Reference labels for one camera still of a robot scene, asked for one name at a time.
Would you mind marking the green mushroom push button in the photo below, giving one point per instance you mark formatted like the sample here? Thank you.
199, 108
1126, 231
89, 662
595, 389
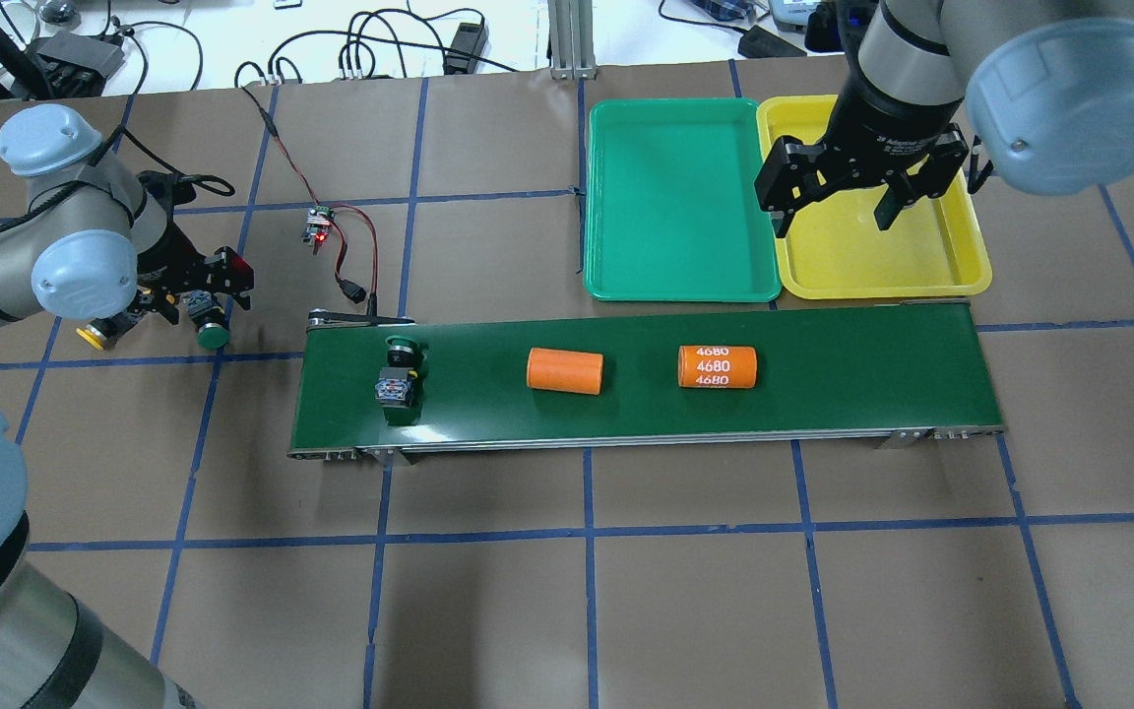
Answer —
208, 318

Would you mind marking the small motor controller board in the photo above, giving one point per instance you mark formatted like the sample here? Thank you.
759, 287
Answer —
318, 227

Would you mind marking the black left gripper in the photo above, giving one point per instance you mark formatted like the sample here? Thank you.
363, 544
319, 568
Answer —
156, 258

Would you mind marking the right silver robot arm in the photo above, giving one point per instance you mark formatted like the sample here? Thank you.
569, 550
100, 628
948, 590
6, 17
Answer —
1045, 88

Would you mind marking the aluminium frame post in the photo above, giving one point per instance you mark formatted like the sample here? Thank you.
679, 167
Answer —
571, 51

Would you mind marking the yellow mushroom push button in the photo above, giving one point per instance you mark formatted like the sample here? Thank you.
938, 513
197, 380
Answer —
103, 334

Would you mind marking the plain orange cylinder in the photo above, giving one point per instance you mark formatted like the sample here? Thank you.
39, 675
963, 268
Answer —
557, 370

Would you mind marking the orange cylinder with 4680 print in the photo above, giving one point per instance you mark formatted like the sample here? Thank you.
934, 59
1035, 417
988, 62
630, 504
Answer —
717, 367

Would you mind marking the green conveyor belt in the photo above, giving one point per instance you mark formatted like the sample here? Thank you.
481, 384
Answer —
890, 371

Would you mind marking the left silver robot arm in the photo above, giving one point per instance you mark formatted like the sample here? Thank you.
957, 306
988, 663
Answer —
97, 243

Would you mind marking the green plastic tray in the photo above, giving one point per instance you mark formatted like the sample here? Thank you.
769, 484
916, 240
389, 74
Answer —
670, 212

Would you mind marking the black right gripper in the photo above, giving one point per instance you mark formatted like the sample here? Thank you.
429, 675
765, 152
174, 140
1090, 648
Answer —
887, 120

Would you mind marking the yellow plastic tray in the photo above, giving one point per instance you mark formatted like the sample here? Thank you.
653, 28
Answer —
835, 251

